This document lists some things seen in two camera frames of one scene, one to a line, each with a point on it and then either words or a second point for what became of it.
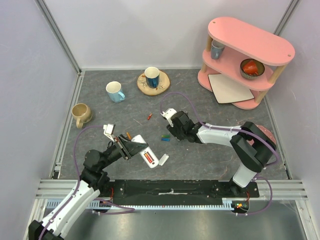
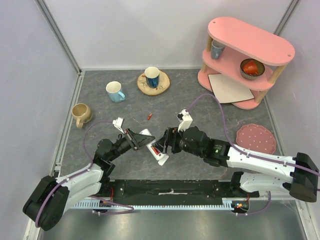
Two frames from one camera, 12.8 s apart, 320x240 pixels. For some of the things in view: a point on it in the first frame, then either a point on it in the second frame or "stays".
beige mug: x=82 y=113 stays
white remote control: x=147 y=153 -> x=155 y=148
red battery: x=148 y=157 -> x=155 y=150
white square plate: x=226 y=90 stays
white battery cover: x=163 y=160 stays
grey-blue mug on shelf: x=216 y=49 stays
